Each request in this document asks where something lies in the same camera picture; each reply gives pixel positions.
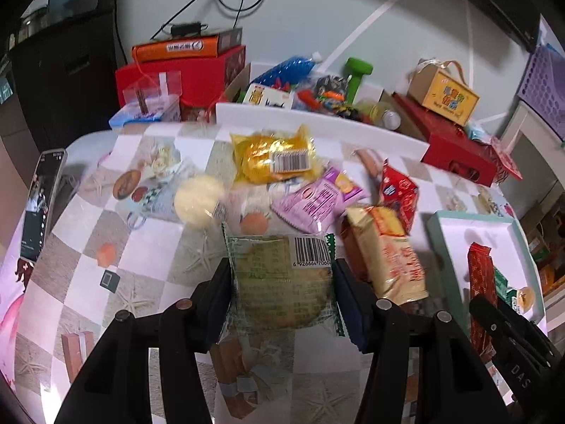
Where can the blue white tissue box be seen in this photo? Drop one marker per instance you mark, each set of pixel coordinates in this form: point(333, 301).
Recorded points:
point(141, 115)

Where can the clear yellowish bottle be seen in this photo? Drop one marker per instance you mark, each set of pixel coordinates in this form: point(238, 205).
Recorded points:
point(382, 115)

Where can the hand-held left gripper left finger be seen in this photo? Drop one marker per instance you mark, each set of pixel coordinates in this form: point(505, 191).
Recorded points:
point(218, 304)

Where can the round green cake packet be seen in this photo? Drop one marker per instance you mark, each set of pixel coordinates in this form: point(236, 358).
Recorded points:
point(282, 287)

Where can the black cabinet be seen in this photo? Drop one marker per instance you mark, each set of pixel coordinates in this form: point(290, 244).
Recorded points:
point(57, 79)

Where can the yellow clear snack packet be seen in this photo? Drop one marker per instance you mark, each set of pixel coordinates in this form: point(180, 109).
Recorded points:
point(273, 154)

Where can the card game box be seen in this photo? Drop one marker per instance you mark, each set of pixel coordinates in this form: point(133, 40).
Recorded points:
point(267, 96)

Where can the orange flat box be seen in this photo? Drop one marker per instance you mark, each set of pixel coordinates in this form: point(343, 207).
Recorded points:
point(176, 48)

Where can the cardboard box with white board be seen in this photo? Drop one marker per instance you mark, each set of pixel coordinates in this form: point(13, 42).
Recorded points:
point(318, 126)

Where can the shallow teal cardboard tray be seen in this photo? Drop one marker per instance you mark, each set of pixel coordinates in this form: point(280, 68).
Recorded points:
point(450, 247)

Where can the green dumbbell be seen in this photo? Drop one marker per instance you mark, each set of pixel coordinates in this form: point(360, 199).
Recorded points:
point(358, 77)

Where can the round yellow pastry packet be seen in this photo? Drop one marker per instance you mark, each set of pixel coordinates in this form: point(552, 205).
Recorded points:
point(198, 201)

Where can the large red gift box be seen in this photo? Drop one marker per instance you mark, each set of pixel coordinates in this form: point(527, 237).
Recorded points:
point(454, 150)

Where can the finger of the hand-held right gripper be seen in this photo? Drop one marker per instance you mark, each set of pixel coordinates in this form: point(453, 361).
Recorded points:
point(507, 327)

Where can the purple perforated basket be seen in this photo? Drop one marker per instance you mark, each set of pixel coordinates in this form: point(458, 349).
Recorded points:
point(547, 88)

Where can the red triangular snack packet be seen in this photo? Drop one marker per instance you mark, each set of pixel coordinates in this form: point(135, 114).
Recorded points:
point(399, 194)

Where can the cream cracker snack packet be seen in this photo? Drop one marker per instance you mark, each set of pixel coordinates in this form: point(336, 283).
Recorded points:
point(393, 256)

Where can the red storage box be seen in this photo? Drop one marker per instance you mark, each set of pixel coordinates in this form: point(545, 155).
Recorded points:
point(198, 75)

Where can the pink sausage stick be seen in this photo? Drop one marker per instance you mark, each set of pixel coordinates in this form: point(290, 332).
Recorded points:
point(370, 163)

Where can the pile of small toys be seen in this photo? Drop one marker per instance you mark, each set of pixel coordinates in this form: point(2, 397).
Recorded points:
point(331, 95)

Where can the small black tag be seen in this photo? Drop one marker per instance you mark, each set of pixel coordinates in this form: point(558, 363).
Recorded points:
point(110, 280)

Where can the black flat box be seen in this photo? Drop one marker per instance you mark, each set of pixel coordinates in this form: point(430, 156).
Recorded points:
point(229, 37)

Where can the purple snack packet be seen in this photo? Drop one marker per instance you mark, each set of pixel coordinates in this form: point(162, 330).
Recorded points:
point(318, 198)

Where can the smartphone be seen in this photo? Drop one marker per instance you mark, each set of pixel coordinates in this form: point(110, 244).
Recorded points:
point(42, 203)

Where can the clear plastic box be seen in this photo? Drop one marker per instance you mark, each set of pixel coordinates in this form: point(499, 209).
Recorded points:
point(152, 90)

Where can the black power adapter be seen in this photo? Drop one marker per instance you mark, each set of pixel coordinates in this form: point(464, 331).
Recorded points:
point(187, 29)

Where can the white shelf unit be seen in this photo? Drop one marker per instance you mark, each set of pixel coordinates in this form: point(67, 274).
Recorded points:
point(525, 141)

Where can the red patterned snack bar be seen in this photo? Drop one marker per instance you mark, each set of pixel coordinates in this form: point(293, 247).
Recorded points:
point(481, 282)

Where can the light blue tissue pack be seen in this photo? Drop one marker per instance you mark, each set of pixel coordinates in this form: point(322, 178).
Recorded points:
point(476, 132)

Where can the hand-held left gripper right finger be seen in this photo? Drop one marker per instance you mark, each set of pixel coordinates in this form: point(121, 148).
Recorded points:
point(351, 309)

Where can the dark green snack packet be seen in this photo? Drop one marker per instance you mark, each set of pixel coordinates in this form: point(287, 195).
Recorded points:
point(521, 296)

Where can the red patterned card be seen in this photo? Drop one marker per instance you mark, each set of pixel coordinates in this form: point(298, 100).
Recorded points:
point(505, 159)

